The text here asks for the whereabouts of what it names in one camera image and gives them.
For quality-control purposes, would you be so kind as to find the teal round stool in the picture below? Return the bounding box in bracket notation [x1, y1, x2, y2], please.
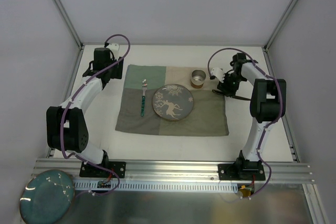
[19, 169, 75, 223]

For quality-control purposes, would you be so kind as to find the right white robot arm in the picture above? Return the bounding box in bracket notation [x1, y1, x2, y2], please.
[210, 52, 287, 181]

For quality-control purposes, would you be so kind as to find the black table knife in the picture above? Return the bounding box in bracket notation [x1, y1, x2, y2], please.
[212, 89, 251, 101]

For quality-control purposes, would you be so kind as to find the purple cable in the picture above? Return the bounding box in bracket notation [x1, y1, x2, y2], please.
[207, 47, 286, 198]
[59, 34, 131, 196]

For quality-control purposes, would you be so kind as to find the white slotted cable duct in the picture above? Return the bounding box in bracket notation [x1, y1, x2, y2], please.
[73, 179, 238, 194]

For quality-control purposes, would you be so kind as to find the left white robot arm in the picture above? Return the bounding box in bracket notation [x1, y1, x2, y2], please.
[46, 44, 123, 177]

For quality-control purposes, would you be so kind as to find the grey reindeer plate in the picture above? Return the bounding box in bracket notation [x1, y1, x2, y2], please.
[152, 84, 194, 121]

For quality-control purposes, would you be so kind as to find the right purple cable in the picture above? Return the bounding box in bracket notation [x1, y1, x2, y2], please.
[207, 47, 286, 198]

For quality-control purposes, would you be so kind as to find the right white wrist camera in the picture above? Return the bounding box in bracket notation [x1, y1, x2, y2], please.
[209, 67, 225, 83]

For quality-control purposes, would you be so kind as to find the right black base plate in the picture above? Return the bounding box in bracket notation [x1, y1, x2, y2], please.
[218, 162, 266, 181]

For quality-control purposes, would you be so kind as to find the green beige cloth placemat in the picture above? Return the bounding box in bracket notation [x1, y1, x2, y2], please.
[115, 65, 229, 137]

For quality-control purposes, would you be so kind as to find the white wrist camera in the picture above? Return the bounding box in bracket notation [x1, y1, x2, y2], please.
[104, 42, 120, 58]
[209, 67, 225, 83]

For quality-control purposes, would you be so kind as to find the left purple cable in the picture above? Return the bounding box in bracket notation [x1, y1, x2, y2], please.
[59, 34, 131, 196]

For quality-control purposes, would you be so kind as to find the green handled fork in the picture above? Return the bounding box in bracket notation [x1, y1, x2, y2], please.
[141, 79, 148, 116]

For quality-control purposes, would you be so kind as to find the aluminium mounting rail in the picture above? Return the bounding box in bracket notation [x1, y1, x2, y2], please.
[31, 158, 316, 184]

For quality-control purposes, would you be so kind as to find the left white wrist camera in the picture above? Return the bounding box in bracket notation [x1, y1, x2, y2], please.
[104, 42, 120, 58]

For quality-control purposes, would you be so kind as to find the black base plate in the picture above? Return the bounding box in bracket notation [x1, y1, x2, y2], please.
[79, 161, 127, 178]
[218, 162, 266, 181]

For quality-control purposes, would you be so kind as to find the metal cup with cork base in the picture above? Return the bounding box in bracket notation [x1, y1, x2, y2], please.
[190, 69, 206, 89]

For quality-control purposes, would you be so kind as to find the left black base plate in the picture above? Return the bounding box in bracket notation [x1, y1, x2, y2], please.
[79, 161, 127, 178]

